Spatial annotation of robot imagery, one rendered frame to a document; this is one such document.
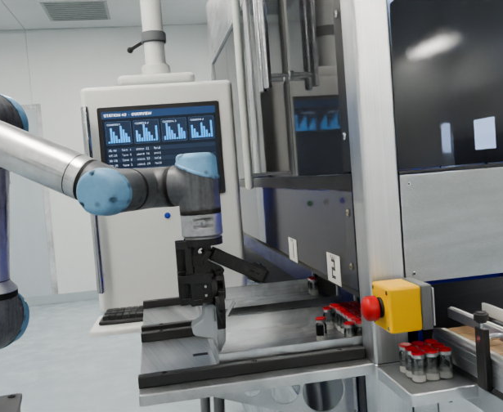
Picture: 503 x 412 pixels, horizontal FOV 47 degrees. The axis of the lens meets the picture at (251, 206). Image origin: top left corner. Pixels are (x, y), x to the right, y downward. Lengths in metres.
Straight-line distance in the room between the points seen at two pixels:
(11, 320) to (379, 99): 0.86
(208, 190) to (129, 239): 0.96
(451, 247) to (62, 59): 5.93
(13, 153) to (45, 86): 5.63
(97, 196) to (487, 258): 0.67
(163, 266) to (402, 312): 1.16
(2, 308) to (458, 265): 0.89
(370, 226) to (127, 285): 1.15
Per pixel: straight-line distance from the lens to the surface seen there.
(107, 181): 0.92
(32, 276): 6.67
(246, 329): 1.30
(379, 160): 1.00
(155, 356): 1.19
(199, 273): 1.04
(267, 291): 1.64
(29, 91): 6.68
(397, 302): 0.93
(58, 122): 6.59
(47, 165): 1.00
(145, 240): 1.95
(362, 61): 1.00
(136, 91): 1.96
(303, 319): 1.32
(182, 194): 1.02
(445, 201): 1.05
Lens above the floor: 1.22
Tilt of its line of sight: 3 degrees down
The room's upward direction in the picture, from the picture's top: 4 degrees counter-clockwise
